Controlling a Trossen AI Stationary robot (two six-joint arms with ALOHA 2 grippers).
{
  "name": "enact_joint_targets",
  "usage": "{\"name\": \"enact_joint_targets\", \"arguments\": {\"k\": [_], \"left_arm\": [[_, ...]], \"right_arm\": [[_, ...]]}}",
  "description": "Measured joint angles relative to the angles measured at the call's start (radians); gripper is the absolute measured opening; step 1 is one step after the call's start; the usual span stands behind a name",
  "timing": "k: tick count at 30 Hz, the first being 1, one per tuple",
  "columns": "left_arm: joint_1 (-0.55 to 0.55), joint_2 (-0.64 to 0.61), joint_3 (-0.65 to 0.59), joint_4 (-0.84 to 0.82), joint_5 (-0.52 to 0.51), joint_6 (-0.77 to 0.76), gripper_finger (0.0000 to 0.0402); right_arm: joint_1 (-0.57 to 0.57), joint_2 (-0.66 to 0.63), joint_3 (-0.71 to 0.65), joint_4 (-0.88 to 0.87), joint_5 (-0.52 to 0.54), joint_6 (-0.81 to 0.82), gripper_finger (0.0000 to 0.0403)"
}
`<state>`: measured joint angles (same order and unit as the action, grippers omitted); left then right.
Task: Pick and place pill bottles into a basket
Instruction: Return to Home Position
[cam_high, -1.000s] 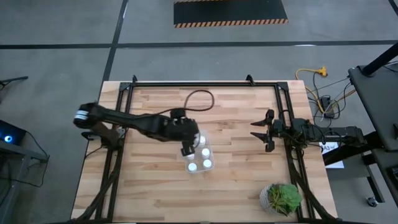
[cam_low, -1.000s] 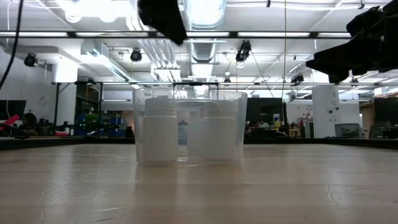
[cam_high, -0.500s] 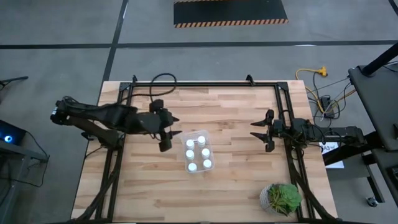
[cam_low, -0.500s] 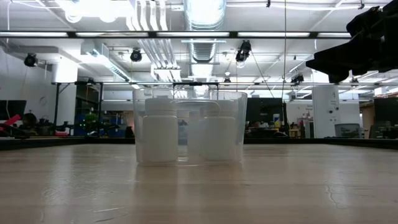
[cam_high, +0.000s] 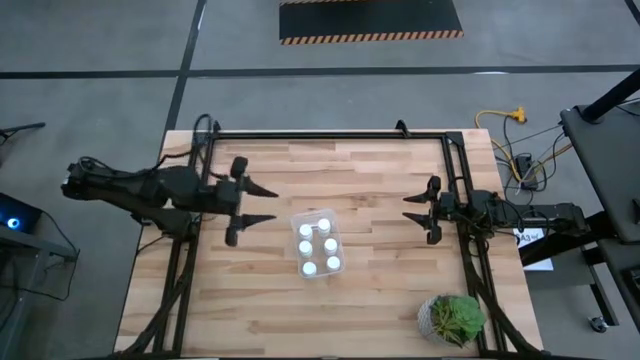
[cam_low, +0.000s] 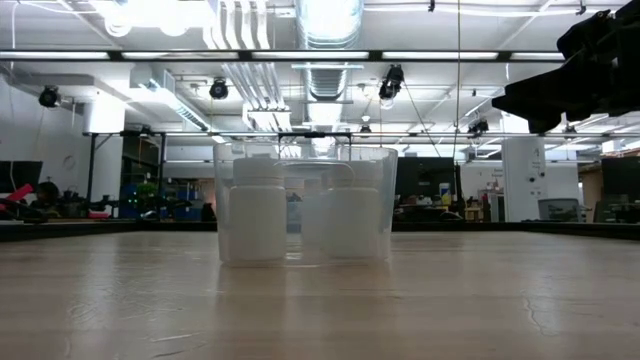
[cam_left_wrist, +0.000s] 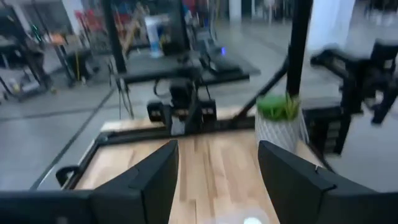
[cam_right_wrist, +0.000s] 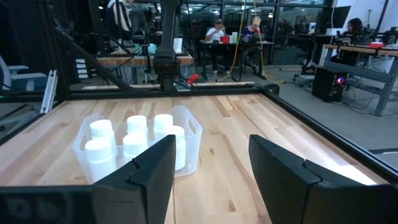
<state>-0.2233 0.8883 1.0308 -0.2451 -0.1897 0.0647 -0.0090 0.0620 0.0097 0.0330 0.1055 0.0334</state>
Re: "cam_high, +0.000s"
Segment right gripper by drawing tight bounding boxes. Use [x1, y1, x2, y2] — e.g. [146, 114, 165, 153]
[401, 174, 458, 246]

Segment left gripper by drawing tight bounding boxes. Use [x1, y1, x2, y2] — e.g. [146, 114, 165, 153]
[215, 156, 280, 248]

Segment clear plastic basket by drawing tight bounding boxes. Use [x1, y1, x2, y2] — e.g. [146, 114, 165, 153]
[290, 208, 347, 280]

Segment potted green succulent plant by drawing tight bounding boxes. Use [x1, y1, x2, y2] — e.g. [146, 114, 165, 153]
[416, 293, 488, 349]

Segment white paper sheet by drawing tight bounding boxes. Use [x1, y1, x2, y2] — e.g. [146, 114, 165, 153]
[513, 227, 555, 273]

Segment black cart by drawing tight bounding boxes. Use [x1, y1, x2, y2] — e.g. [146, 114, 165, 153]
[559, 102, 640, 246]

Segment black stand base bars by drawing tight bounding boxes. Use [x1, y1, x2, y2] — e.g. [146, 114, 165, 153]
[518, 210, 640, 334]

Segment black mat with hazard stripes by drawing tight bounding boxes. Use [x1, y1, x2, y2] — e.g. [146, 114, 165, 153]
[278, 0, 465, 47]

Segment black pole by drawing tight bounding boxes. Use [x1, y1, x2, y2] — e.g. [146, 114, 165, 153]
[579, 67, 640, 124]

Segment black box with blue light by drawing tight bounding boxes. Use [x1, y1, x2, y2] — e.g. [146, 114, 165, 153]
[0, 192, 44, 236]

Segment grey metal side table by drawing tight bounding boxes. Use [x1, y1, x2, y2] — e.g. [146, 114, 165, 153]
[0, 232, 81, 360]

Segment black tripod leg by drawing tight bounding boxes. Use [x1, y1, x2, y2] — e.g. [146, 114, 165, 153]
[0, 121, 48, 142]

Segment black metal table frame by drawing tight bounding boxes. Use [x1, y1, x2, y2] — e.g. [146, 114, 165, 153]
[114, 119, 549, 360]

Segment black floor cable bundle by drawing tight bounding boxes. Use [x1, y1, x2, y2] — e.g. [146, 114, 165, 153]
[497, 115, 575, 197]

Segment yellow extension cable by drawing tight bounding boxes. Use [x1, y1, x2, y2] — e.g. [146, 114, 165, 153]
[474, 106, 574, 186]

